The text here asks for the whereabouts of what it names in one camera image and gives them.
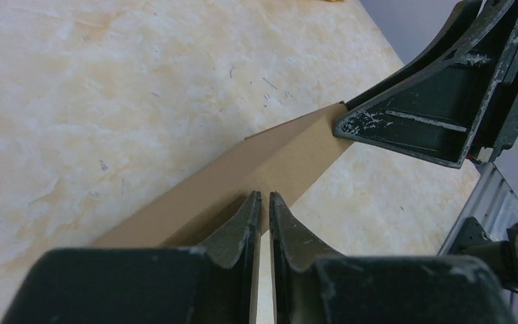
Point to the aluminium front rail frame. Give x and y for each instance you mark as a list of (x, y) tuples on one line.
[(493, 203)]

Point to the brown cardboard box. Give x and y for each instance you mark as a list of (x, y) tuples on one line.
[(288, 159)]

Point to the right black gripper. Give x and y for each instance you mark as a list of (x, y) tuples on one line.
[(456, 101)]

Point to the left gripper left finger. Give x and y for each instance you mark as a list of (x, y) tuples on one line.
[(214, 281)]

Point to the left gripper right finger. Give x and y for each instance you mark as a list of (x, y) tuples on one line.
[(314, 283)]

